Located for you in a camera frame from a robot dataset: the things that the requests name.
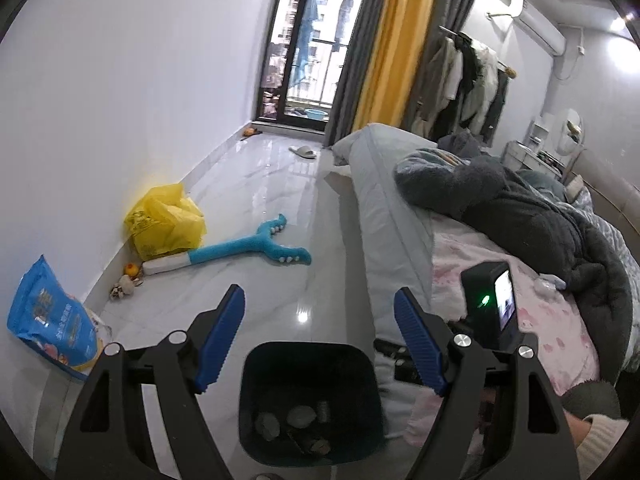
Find blue plush guitar toy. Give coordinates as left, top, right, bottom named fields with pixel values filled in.
left=142, top=213, right=314, bottom=276

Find dark blue trash bin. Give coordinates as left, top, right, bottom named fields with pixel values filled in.
left=238, top=341, right=386, bottom=467

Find dark grey fleece blanket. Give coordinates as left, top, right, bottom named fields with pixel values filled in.
left=459, top=156, right=637, bottom=387

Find yellow curtain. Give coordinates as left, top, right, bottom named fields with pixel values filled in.
left=351, top=0, right=442, bottom=134

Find grey curtain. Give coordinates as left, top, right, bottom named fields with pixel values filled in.
left=324, top=0, right=401, bottom=149
left=399, top=0, right=483, bottom=137

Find light patterned quilt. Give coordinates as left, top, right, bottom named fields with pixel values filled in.
left=567, top=182, right=640, bottom=273

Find oval vanity mirror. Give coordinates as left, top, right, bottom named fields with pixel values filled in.
left=564, top=109, right=585, bottom=157

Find glass balcony door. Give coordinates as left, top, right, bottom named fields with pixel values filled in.
left=251, top=0, right=383, bottom=135

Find hanging clothes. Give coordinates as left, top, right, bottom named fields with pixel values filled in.
left=411, top=26, right=516, bottom=147

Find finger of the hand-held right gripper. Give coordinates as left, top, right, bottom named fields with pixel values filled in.
left=393, top=358, right=420, bottom=385
left=373, top=338, right=408, bottom=359

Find white air conditioner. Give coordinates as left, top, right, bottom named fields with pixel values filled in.
left=479, top=0, right=567, bottom=57

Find light grey mattress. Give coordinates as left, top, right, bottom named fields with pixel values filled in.
left=324, top=122, right=441, bottom=441

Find blue grey fleece blanket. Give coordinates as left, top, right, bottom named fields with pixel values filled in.
left=393, top=146, right=507, bottom=212

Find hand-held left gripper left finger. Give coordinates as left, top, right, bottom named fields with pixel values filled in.
left=55, top=283, right=247, bottom=480

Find beige padded headboard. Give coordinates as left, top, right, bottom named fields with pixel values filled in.
left=564, top=151, right=640, bottom=247

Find yellow plastic bag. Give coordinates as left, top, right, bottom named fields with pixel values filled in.
left=123, top=183, right=208, bottom=263

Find blue printed bag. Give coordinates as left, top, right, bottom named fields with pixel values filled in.
left=6, top=254, right=107, bottom=384

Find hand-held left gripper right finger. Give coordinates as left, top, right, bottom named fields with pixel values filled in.
left=393, top=287, right=583, bottom=480

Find blue hanging garment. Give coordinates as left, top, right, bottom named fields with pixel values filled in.
left=294, top=0, right=322, bottom=87

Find white vanity table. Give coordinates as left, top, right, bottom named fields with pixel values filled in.
left=501, top=115, right=586, bottom=183

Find small beige plush toy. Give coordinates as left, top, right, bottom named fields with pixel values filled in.
left=110, top=275, right=146, bottom=303

